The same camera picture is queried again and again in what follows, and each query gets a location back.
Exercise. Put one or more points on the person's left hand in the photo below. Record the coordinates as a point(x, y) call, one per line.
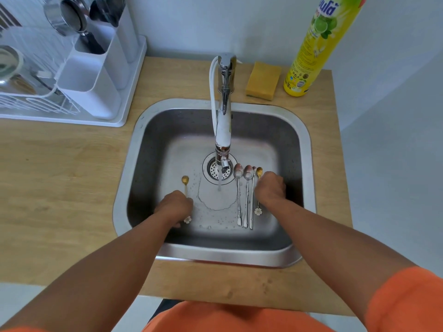
point(174, 209)

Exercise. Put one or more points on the chrome faucet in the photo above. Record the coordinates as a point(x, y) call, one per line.
point(223, 131)

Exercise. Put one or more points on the steel sink drain strainer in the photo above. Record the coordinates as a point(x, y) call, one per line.
point(211, 167)

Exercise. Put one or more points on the brown wooden panel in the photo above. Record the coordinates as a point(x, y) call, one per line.
point(5, 17)

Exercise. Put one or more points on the person's right forearm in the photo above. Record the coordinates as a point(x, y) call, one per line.
point(328, 245)

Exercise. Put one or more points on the white plastic drain tray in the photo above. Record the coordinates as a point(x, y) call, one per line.
point(133, 76)

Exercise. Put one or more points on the dark utensil head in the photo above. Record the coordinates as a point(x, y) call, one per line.
point(98, 12)

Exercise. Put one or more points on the silver steel spoon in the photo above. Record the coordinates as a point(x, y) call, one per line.
point(238, 171)
point(247, 172)

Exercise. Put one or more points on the orange shirt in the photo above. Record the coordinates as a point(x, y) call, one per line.
point(225, 319)

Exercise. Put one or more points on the steel utensil with white grip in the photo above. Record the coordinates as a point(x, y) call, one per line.
point(43, 74)

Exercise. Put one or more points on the white cutlery holder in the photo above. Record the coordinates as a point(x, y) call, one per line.
point(88, 96)

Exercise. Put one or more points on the dark trousers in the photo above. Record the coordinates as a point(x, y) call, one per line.
point(166, 307)

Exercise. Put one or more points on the person's right hand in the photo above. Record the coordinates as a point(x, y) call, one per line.
point(271, 190)

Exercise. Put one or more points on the yellow dish soap bottle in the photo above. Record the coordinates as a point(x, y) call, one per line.
point(311, 62)

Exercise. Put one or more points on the yellow sponge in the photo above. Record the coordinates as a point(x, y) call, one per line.
point(263, 81)

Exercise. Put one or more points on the stainless steel sink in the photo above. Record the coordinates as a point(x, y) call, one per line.
point(277, 141)

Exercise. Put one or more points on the cutlery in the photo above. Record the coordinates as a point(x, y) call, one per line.
point(116, 6)

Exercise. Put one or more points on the person's left forearm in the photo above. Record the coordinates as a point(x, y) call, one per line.
point(97, 273)

